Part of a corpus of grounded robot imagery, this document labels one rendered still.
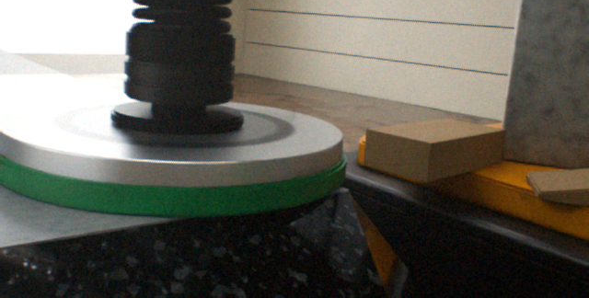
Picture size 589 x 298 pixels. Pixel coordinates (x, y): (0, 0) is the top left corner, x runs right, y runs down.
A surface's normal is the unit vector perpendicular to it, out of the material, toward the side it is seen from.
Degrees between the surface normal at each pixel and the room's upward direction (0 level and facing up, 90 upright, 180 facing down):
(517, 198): 90
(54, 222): 0
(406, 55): 90
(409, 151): 90
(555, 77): 90
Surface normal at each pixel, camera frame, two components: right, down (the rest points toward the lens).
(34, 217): 0.07, -0.98
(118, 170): -0.09, 0.18
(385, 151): -0.70, 0.08
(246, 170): 0.47, 0.20
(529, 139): -0.38, 0.15
